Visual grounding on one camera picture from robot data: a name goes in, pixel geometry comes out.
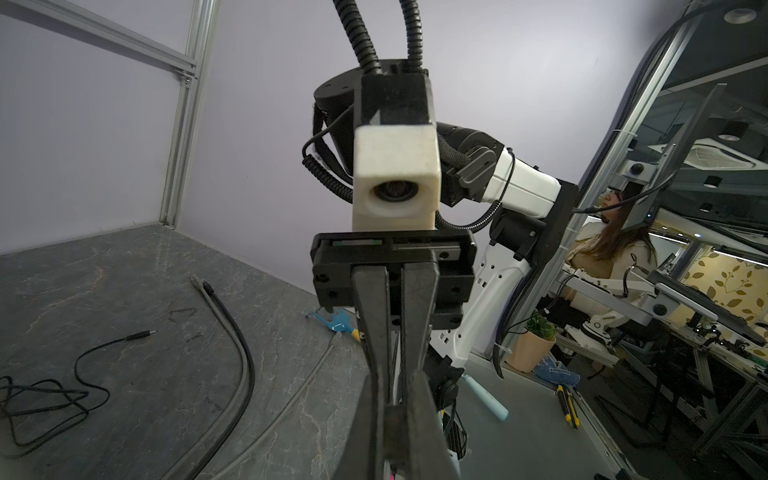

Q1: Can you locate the light blue toy scoop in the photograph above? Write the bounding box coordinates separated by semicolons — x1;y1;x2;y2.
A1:
462;373;509;422

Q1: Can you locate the black power adapter right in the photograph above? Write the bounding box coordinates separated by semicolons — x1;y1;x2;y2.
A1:
1;330;158;460

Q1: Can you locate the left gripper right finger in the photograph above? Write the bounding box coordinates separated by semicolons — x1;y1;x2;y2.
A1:
404;370;459;480

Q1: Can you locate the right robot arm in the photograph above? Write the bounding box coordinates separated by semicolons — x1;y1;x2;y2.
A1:
302;1;576;280

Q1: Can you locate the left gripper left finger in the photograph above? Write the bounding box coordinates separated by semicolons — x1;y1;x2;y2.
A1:
333;372;387;480

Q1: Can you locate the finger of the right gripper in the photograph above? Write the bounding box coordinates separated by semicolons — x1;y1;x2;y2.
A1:
352;266;391;408
401;262;439;396

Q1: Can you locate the seated person background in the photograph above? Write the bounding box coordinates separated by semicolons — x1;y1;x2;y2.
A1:
550;183;658;327

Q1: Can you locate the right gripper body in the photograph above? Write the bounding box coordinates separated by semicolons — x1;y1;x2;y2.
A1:
310;230;477;329

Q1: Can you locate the blue yellow toy rake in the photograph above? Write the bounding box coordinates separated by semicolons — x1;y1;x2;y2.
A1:
305;307;361;341

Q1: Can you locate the small potted plant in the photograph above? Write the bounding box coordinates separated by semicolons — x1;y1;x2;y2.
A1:
505;311;556;373

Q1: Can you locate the grey ethernet cable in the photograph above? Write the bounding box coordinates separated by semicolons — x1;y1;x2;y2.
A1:
161;274;343;480

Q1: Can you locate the thick black cable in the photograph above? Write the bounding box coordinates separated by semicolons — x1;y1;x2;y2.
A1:
185;280;257;480

